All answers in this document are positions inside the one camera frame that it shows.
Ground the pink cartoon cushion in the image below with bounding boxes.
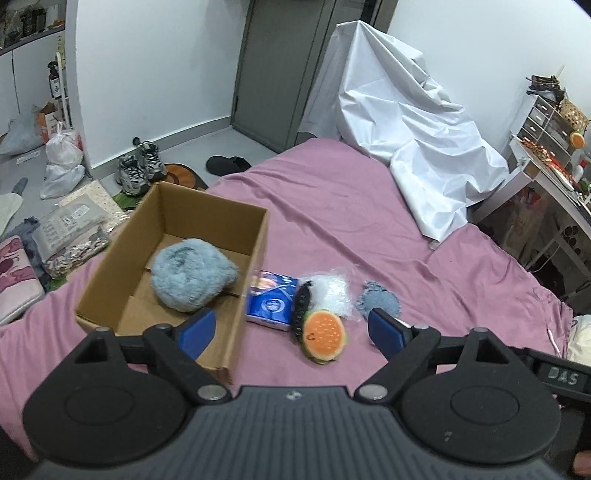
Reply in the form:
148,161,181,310
0,235,48,325

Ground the black slipper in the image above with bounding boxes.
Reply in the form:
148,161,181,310
206,155,253,176

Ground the grey plastic bag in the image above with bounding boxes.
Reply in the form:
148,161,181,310
0,117,43,158

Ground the cream crumpled cloth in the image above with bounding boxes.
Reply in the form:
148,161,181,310
566,315,591,363

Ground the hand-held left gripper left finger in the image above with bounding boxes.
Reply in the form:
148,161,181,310
71,308,232,408

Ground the white desk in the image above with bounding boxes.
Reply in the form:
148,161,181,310
473,133,591,278

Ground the round blue-grey fabric pad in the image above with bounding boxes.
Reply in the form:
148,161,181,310
356,280,402,322

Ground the grey sneaker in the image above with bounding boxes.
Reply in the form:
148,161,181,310
133,137,168,182
117,154,151,197

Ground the fuzzy grey-blue rug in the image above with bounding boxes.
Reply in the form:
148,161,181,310
14,217,52,292

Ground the green brown cartoon floor mat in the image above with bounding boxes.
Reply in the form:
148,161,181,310
113,163,209,214

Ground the patterned fabric package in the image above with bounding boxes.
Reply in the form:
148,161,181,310
44,231,112,280

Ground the brown cardboard box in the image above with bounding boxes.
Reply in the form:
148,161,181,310
75,181,270,385

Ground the white cloth cover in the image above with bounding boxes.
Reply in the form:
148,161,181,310
300,21,509,244

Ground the wicker basket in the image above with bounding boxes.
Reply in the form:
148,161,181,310
558,99,591,133

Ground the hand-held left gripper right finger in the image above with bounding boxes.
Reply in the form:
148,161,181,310
355,307,519,408

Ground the pink bed sheet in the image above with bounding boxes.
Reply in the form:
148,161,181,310
0,137,578,462

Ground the cluttered grey counter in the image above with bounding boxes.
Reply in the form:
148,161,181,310
0,0,66,52

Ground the black ridged clip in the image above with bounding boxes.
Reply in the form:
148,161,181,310
291,276,317,346

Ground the dark bottle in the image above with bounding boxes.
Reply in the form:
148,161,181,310
48,62,64,100

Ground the blue tissue pack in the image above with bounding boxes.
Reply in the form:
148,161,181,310
245,270,300,330

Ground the white cloth mitt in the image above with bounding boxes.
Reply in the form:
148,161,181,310
0,180,29,232

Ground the white wire rack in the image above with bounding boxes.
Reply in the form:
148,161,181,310
55,46,74,131

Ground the grey door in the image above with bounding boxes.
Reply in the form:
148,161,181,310
230,0,370,154

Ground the fluffy blue-grey plush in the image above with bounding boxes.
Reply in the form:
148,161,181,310
151,237,240,315

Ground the cream floral fabric package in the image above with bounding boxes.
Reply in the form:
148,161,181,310
58,180,126,219

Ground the clear plastic bag white filling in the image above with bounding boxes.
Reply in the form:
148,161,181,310
302,267,355,320

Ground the burger plush toy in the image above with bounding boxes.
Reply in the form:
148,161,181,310
300,310,349,365

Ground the orange cardboard carton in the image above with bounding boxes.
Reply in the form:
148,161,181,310
37,102,64,143

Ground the white knotted plastic bag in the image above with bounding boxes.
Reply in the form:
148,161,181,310
41,122,86,200

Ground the grey packaged clothing bag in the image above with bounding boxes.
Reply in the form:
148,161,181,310
30,193,112,260

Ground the grey drawer organizer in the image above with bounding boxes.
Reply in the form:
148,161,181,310
516,95,573,151

